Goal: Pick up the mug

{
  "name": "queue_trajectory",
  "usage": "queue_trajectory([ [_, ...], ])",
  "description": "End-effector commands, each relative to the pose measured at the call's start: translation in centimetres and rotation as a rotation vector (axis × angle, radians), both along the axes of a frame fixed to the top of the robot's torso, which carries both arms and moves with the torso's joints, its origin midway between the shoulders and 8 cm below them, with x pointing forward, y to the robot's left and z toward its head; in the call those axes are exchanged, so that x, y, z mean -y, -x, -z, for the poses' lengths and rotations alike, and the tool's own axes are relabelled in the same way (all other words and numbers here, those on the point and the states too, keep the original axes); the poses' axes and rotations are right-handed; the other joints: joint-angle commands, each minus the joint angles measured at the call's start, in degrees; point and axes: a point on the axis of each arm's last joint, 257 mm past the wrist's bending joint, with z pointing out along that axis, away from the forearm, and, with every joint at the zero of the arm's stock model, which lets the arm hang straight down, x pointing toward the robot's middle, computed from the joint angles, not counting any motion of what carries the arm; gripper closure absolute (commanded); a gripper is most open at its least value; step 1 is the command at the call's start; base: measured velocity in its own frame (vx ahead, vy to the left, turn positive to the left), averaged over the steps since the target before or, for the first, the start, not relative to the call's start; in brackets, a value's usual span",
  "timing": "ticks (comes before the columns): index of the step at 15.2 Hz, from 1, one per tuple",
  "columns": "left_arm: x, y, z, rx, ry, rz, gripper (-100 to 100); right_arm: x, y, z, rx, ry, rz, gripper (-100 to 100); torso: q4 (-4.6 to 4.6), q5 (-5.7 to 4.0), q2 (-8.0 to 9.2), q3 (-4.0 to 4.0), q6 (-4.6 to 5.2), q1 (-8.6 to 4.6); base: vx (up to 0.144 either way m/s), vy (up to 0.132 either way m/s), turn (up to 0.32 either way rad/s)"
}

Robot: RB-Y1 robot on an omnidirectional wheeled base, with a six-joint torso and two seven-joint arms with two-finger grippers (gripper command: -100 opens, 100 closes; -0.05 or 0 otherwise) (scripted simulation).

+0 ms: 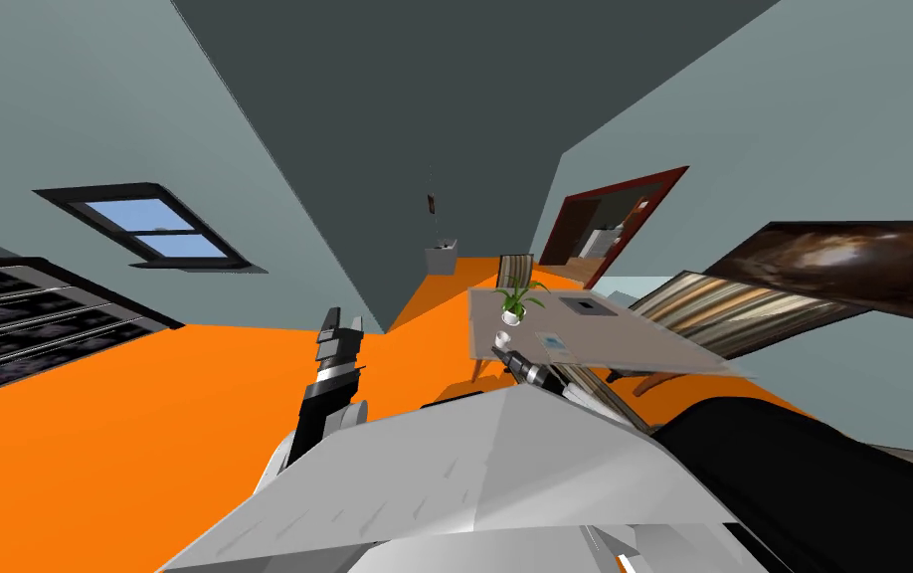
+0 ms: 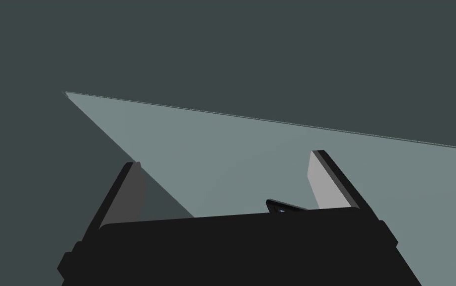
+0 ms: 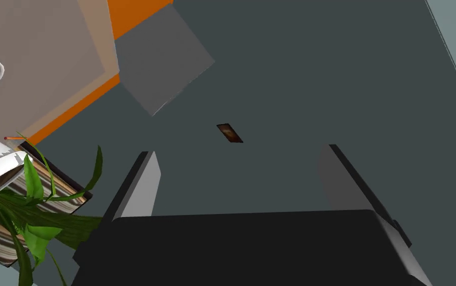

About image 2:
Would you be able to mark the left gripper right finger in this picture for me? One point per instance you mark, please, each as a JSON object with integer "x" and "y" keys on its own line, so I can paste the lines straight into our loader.
{"x": 331, "y": 186}

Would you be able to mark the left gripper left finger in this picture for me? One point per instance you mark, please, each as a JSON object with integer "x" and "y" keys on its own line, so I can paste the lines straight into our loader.
{"x": 124, "y": 198}

